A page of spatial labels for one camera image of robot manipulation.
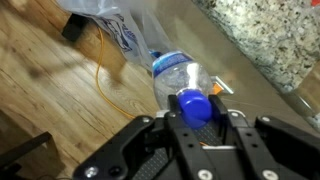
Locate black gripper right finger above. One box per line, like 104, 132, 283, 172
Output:
209, 94, 320, 180

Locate black metal frame bar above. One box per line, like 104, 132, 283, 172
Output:
0, 131, 53, 180

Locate orange cable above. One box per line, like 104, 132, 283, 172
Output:
95, 25, 137, 120

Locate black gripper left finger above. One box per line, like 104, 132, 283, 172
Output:
73, 94, 214, 180

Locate clear plastic bag blue print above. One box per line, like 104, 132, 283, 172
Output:
55, 0, 188, 73

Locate blue label water bottle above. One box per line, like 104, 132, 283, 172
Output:
151, 50, 215, 130

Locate black furniture foot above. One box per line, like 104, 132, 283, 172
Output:
61, 12, 90, 43

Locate wooden cabinet drawer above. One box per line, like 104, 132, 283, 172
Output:
293, 61, 320, 129

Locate white orange packet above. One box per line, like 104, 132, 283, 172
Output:
210, 75, 235, 97

